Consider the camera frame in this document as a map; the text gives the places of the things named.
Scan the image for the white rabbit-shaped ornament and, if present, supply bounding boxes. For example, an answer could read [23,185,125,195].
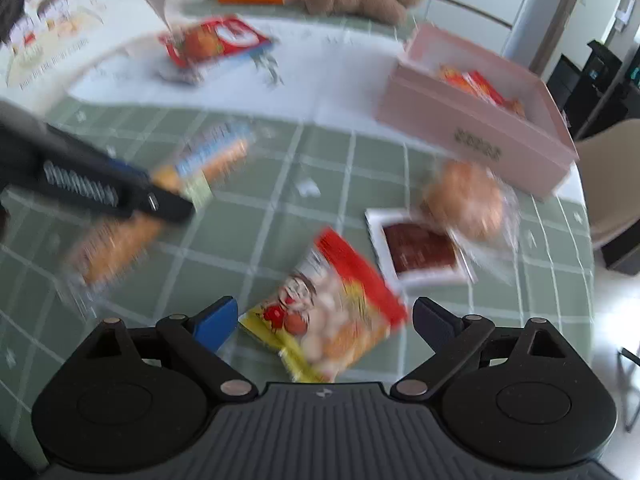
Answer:
[160,0,183,36]

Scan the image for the black water dispenser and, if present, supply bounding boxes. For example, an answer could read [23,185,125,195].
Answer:
[547,39,626,138]

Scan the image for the red cartoon snack packet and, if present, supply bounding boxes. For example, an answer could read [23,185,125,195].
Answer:
[239,227,408,385]

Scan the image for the pink cardboard box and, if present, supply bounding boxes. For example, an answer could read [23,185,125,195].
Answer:
[375,24,581,196]

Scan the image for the blue label biscuit packet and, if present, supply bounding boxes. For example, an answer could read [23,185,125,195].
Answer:
[62,120,256,301]

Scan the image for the brown jerky packet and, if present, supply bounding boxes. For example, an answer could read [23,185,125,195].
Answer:
[365,207,476,291]

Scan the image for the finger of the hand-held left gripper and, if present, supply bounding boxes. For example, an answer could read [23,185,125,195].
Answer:
[131,185,195,225]
[107,156,151,183]

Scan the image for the white printed bag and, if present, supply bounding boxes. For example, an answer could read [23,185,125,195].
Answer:
[0,0,166,116]

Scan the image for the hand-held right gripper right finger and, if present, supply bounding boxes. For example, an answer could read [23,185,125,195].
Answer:
[390,296,571,401]

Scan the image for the green checked tablecloth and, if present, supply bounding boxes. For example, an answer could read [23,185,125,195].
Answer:
[0,5,598,466]

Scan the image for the red packet with white label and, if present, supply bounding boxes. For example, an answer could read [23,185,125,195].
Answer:
[157,15,276,83]

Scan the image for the orange snack packet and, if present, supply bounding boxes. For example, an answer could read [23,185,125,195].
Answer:
[437,62,471,86]

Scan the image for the black metal stand leg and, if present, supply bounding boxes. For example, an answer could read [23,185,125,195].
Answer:
[617,345,640,431]

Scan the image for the beige chair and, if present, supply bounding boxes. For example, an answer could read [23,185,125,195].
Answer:
[575,119,640,251]

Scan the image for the bread in clear packet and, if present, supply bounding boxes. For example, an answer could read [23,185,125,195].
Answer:
[420,157,523,281]

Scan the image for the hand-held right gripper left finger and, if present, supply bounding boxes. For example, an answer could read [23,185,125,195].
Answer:
[85,296,258,403]

